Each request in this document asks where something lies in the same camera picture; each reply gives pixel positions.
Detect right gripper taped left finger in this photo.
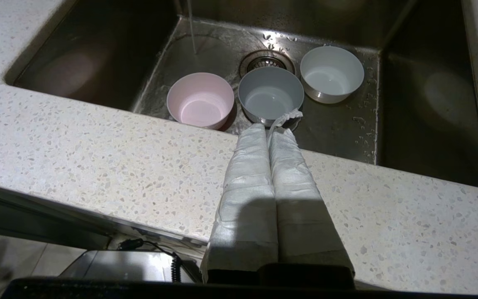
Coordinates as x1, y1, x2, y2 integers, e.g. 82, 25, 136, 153
201, 123, 279, 284

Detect running water stream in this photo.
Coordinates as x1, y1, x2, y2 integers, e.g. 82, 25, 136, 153
187, 0, 199, 55

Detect white ceramic bowl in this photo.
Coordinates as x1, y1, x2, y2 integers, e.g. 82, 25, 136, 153
238, 66, 305, 127
300, 46, 365, 104

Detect black coiled cable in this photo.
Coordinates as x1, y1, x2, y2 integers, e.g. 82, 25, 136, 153
117, 238, 182, 284

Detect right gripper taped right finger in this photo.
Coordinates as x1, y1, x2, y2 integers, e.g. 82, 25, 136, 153
266, 109, 355, 278

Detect pink ceramic bowl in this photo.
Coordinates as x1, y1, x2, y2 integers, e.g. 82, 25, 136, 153
166, 72, 235, 130

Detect round metal drain strainer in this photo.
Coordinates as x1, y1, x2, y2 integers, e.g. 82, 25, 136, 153
239, 50, 296, 77

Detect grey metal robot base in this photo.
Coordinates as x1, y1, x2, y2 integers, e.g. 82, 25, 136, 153
59, 249, 203, 284

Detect stainless steel sink basin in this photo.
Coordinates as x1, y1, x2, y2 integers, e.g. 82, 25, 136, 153
2, 0, 478, 189

